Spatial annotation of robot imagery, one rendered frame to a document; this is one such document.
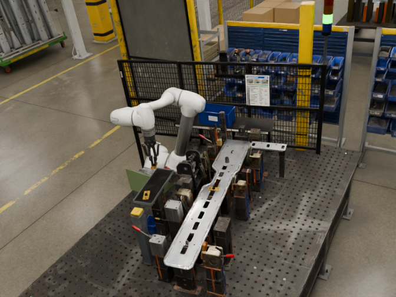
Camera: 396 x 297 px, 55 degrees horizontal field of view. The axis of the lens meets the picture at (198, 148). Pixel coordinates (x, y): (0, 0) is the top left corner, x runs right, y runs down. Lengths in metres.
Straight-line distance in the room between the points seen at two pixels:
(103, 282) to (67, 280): 0.26
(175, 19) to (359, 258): 3.21
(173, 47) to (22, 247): 2.83
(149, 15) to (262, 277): 3.48
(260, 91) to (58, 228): 2.53
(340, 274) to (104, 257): 1.93
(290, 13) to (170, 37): 2.75
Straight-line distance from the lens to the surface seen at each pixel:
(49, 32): 10.44
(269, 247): 2.74
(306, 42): 3.20
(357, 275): 3.58
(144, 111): 2.40
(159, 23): 4.92
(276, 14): 7.12
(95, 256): 2.92
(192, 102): 2.87
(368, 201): 4.26
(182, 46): 4.82
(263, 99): 3.41
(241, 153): 3.08
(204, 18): 6.96
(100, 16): 10.07
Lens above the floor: 2.73
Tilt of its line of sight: 33 degrees down
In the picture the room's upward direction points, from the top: 8 degrees counter-clockwise
